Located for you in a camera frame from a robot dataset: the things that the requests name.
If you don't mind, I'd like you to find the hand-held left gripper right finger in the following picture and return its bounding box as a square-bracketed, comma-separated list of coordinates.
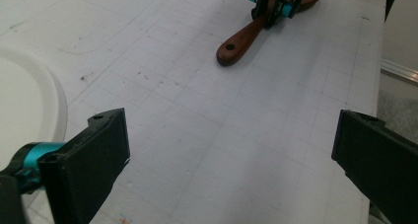
[330, 109, 418, 224]

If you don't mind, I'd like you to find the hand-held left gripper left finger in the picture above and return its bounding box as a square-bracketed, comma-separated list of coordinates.
[37, 107, 131, 224]

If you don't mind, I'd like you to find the brown wooden spoon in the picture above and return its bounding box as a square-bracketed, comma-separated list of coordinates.
[215, 0, 326, 67]

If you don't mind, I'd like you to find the white hook rack stand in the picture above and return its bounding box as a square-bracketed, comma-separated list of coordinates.
[0, 46, 69, 173]

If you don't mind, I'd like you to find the white grid mat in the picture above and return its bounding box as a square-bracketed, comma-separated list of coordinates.
[0, 0, 387, 224]

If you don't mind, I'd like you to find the aluminium rail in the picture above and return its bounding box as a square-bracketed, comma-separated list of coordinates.
[380, 58, 418, 86]

